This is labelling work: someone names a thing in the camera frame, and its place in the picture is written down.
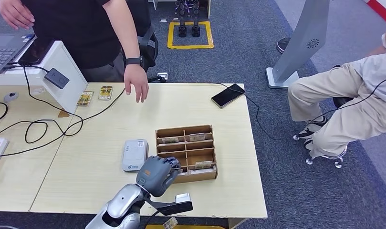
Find wooden card organizer box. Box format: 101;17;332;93
155;124;219;184

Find person's left hand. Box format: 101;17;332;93
123;64;150;104

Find black office chair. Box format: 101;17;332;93
128;0;167;83

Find grey laptop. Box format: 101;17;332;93
0;33;36;76

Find yellow floor tape square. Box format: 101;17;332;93
167;21;214;50

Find black stool chrome base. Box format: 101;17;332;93
292;63;355;169

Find white frame stand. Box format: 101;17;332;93
147;0;212;20

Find black smartphone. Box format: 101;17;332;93
18;38;55;67
210;83;246;109

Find grey kiosk stand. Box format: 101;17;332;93
266;0;331;90

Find person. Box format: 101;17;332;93
287;22;386;159
20;0;127;83

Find black wristwatch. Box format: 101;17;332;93
125;56;146;69

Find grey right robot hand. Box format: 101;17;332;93
136;155;183;198

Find looped black cable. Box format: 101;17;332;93
0;118;65;145

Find red floor tape strip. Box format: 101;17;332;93
363;0;386;27

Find grey round puck device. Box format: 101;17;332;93
3;92;20;104

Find small black box device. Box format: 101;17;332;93
44;68;71;90

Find black robot legs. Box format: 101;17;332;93
175;0;202;39

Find long black cable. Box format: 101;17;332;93
0;83;133;160

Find white riser box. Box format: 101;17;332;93
0;40;88;115

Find black round floor base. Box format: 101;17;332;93
276;37;292;55

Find grey white card reader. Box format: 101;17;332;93
121;139;149;173

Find white card stack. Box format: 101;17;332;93
186;167;217;175

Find person's right hand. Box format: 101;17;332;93
0;0;36;31

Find small printed card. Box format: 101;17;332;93
163;217;179;229

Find black phone charging cable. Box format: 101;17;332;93
243;74;386;143

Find white black sneaker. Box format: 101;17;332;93
294;117;328;140
303;138;317;151

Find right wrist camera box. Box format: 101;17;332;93
145;193;194;217

